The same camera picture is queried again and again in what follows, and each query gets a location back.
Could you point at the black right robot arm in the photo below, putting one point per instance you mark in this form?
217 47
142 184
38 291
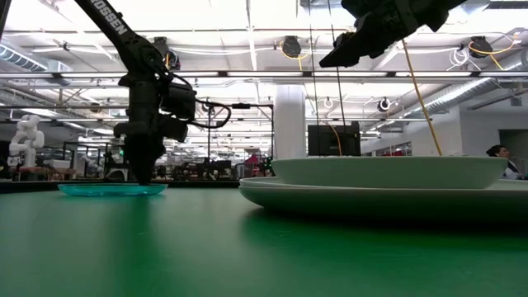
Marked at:
437 12

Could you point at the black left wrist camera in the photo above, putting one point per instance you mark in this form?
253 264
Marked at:
179 101

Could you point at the wooden workbench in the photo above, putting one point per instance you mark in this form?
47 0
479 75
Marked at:
41 171

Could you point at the black monitor screen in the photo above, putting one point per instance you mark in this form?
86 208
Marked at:
326 140

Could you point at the pale green deep plate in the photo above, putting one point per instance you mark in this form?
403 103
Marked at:
387 173

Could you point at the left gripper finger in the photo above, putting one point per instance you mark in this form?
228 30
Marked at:
152 156
136 156

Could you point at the long ceiling light bar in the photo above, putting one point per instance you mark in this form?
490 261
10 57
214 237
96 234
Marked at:
268 74

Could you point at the person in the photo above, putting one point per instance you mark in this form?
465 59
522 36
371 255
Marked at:
501 152

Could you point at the silver ceiling air duct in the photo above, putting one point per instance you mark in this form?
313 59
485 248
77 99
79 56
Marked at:
474 88
16 57

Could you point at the white building column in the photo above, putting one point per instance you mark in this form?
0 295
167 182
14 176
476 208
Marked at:
290 123

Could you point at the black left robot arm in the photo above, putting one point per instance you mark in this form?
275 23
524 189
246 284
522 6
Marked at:
123 37

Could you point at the black rig frame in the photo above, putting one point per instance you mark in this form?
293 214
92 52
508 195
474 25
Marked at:
241 106

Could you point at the green table mat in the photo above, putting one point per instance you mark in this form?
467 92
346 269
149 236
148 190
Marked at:
165 255

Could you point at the blue translucent plastic plate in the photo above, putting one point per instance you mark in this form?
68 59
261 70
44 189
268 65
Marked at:
95 190

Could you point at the white humanoid robot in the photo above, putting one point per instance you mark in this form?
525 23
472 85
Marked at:
26 136

